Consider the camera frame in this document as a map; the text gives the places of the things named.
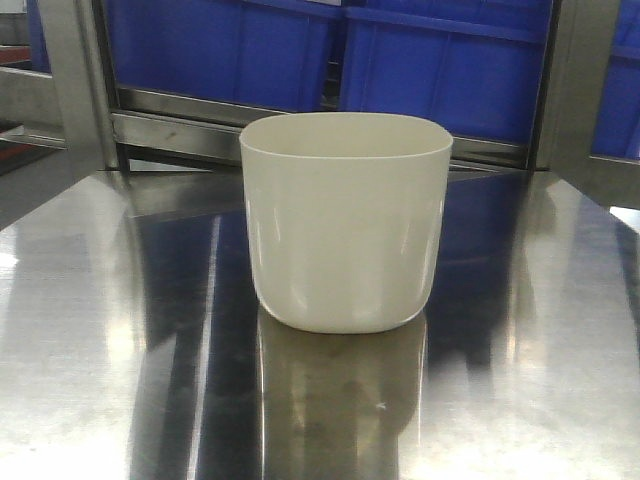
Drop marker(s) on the blue crate on shelf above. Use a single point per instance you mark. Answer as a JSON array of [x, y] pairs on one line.
[[271, 54], [474, 67]]

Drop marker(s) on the blue crate left on shelf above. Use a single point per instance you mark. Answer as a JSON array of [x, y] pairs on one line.
[[271, 54]]

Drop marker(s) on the blue crate right on shelf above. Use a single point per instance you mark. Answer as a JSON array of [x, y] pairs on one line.
[[474, 67]]

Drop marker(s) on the stainless steel shelf frame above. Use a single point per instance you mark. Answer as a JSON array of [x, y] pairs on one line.
[[77, 106]]

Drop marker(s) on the blue crate far right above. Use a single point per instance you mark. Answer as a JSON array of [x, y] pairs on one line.
[[617, 128]]

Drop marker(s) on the blue crate far left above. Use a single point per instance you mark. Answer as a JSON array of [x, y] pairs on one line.
[[39, 56]]

